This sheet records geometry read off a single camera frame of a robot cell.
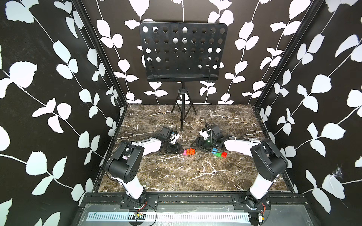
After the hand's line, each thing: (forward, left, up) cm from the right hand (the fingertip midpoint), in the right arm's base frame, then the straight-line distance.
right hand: (192, 145), depth 88 cm
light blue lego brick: (-6, -13, +4) cm, 15 cm away
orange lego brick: (-3, +2, -4) cm, 5 cm away
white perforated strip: (-37, +34, -10) cm, 51 cm away
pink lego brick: (-3, +5, -5) cm, 7 cm away
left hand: (0, +7, -5) cm, 9 cm away
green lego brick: (-3, -18, -6) cm, 19 cm away
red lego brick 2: (-4, -21, -4) cm, 22 cm away
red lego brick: (-3, 0, -3) cm, 4 cm away
